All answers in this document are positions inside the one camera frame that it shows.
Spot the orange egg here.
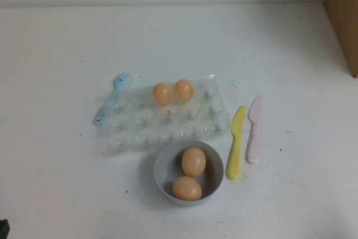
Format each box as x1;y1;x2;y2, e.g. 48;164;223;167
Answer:
152;82;174;106
181;147;207;178
172;176;202;201
174;78;195;102

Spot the clear plastic egg tray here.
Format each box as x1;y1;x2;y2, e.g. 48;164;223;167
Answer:
97;73;227;156

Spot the brown cardboard box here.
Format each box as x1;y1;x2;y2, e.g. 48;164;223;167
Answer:
323;0;358;79

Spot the light blue plastic spoon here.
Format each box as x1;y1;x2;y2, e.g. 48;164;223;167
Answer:
93;72;134;126

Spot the grey round bowl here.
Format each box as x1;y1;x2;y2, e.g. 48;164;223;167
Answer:
153;140;225;202

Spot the yellow plastic knife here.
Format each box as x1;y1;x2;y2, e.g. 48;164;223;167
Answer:
225;105;248;181

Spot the pink plastic knife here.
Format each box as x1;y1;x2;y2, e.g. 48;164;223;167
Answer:
245;94;265;165

